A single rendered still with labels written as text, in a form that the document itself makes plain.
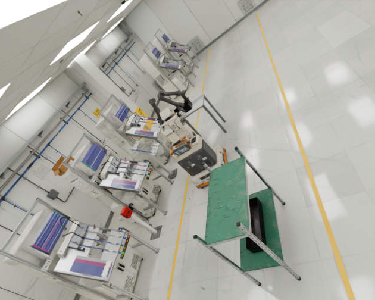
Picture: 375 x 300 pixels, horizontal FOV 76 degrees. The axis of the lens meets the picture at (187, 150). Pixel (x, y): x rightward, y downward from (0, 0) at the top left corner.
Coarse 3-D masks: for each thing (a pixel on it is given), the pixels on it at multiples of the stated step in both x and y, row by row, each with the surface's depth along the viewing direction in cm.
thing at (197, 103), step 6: (204, 96) 485; (192, 102) 494; (198, 102) 472; (210, 102) 496; (192, 108) 473; (198, 108) 457; (204, 108) 456; (186, 114) 473; (210, 114) 464; (216, 120) 471; (192, 126) 535; (222, 126) 482
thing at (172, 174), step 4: (144, 152) 483; (148, 152) 485; (148, 156) 488; (152, 156) 491; (156, 160) 494; (160, 164) 501; (164, 168) 508; (176, 168) 526; (168, 172) 513; (172, 172) 520; (176, 172) 516; (168, 176) 526; (172, 176) 516
